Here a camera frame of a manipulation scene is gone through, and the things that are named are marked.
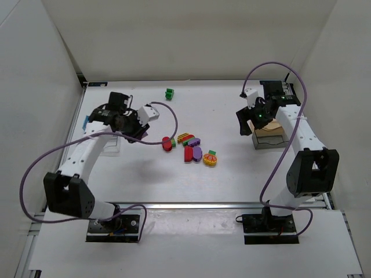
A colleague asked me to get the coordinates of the red rounded lego brick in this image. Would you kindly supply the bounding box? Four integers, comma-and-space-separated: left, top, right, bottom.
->
162, 137, 173, 152

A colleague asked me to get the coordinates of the green stepped lego block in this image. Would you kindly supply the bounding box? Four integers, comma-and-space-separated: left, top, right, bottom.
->
165, 88, 174, 100

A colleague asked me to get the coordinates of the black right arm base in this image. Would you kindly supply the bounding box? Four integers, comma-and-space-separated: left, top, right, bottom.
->
235, 208, 299, 245

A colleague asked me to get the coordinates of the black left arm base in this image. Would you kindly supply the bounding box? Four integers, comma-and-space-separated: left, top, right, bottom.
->
85, 210, 141, 243

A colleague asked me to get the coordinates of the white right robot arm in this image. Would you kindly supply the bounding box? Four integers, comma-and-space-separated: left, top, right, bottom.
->
236, 82, 340, 217

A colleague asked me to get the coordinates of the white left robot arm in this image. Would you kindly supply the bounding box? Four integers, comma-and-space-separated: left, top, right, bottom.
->
43, 92, 159, 220

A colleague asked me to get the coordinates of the orange translucent container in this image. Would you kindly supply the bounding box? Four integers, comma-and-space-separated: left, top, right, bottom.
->
250, 119, 285, 137

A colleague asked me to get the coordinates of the clear plastic container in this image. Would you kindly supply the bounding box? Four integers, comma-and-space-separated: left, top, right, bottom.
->
100, 136, 121, 157

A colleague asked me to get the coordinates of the grey translucent container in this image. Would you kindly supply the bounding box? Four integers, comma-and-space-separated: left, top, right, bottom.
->
252, 133, 289, 150

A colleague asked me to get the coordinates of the blue plastic container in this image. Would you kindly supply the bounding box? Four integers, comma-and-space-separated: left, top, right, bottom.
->
82, 115, 89, 131

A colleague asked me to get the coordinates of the yellow black striped lego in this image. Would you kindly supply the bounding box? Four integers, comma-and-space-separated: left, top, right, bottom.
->
177, 133, 194, 144

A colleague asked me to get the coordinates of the purple flat lego plate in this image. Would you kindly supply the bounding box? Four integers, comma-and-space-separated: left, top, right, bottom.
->
187, 138, 201, 147

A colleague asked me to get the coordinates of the yellow orange printed lego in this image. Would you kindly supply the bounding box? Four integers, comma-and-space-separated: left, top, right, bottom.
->
203, 153, 217, 167

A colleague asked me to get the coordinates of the blue label sticker left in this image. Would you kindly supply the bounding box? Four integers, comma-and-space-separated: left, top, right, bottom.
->
88, 82, 108, 87

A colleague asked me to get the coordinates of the red green rounded lego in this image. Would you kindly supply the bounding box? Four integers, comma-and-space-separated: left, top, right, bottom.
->
182, 134, 195, 146

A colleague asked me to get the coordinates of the purple half-round lego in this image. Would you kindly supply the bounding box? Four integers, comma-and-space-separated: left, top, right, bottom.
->
192, 146, 203, 162

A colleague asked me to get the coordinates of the red half-round lego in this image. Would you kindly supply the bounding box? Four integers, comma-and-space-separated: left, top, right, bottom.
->
184, 145, 193, 163

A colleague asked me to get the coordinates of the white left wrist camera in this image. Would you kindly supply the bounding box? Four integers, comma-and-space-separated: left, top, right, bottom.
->
137, 104, 159, 126

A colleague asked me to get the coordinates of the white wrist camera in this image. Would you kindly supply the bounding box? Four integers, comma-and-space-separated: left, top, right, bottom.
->
137, 104, 159, 126
244, 88, 259, 108

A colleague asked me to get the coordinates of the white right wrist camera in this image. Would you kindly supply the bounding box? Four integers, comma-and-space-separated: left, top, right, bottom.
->
244, 88, 259, 108

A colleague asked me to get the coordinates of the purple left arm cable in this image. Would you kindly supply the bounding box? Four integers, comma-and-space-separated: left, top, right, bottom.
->
21, 101, 178, 243

